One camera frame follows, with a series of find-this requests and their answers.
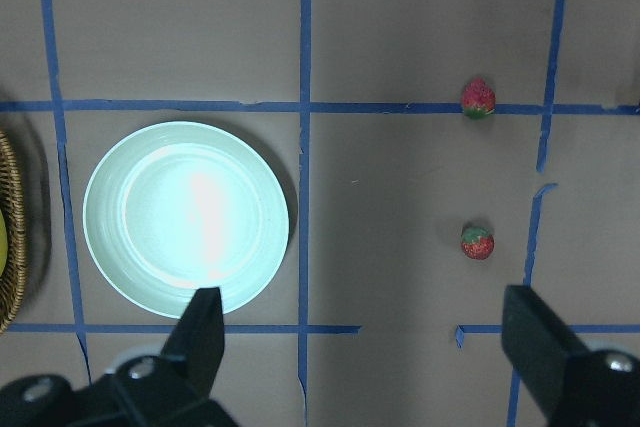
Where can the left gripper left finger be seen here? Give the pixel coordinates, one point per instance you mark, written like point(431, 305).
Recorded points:
point(195, 347)

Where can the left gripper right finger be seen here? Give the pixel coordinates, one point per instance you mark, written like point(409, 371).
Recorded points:
point(565, 376)

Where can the red strawberry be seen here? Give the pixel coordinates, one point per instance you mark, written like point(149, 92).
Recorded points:
point(478, 100)
point(477, 243)

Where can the light green plate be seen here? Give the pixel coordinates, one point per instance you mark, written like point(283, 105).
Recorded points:
point(178, 206)

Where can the yellow banana bunch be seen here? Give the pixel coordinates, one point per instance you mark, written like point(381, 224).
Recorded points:
point(4, 246)

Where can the wicker basket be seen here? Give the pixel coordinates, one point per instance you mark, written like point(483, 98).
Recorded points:
point(14, 276)

